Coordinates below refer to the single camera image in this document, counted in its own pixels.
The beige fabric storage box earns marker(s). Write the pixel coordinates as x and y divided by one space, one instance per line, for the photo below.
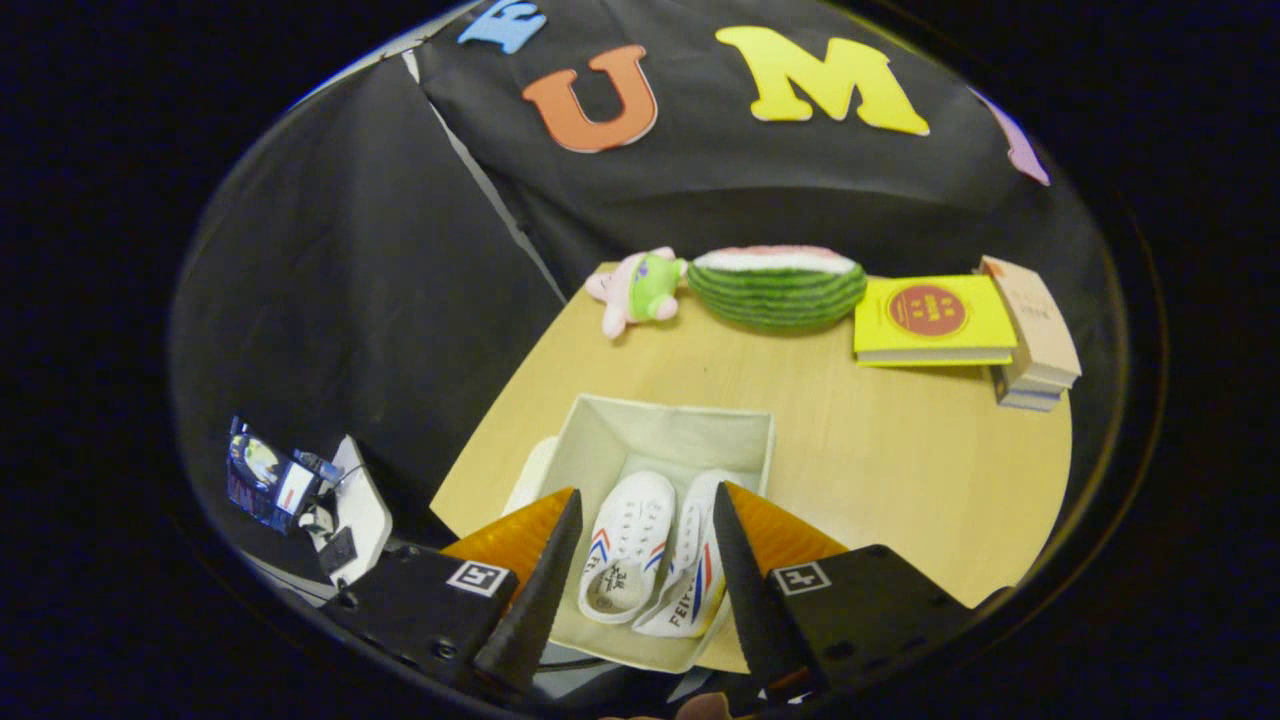
650 430

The beige book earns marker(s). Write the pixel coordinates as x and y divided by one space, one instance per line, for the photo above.
1035 320

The yellow book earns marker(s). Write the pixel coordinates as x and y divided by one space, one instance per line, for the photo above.
930 310

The white canvas shoe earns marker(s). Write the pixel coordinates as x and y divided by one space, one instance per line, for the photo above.
690 560
635 510

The pink and green plush toy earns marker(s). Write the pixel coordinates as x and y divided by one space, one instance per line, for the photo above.
640 285

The grey book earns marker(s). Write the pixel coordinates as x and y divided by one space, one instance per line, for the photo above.
1025 398

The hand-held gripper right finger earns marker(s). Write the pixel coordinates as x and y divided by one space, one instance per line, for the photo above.
750 600

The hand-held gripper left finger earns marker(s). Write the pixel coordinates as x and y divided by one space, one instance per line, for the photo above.
540 600

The watermelon slice plush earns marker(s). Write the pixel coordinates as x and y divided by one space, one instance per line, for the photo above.
775 295

